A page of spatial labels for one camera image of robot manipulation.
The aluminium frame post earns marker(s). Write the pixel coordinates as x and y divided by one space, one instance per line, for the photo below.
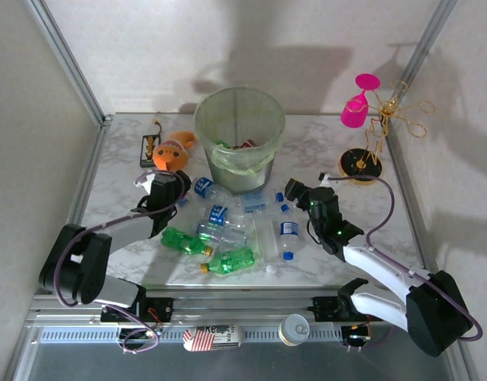
68 63
423 39

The aluminium table side rail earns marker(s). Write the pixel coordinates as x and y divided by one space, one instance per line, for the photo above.
414 198
93 158

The translucent green waste bin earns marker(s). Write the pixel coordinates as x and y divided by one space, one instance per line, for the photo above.
235 115

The clear bottle white cap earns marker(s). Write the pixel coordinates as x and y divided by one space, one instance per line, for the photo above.
269 242

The orange plush toy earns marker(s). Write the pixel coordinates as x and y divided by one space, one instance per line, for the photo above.
169 155

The crushed clear plastic bottle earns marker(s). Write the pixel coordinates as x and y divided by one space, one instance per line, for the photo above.
219 235

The pink plastic wine glass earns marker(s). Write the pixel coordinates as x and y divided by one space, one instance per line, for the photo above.
356 115

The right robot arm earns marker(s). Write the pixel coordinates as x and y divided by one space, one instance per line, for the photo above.
386 266

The aluminium cross rail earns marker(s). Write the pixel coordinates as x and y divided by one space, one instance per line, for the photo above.
247 305

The pale green bin liner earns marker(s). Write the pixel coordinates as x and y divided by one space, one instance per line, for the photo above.
231 160

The silver tin can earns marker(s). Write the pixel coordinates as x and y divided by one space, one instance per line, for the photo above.
294 329

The red striped tissue canister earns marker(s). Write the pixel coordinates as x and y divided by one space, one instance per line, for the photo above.
211 338

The clear bottle light blue label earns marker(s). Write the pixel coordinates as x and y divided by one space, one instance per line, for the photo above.
255 201

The clear bottle dark blue label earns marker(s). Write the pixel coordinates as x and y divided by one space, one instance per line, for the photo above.
217 214
204 187
289 229

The black charging board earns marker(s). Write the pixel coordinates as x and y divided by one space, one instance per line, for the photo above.
148 148

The red label bottle blue cap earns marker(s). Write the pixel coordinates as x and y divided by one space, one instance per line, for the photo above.
249 143

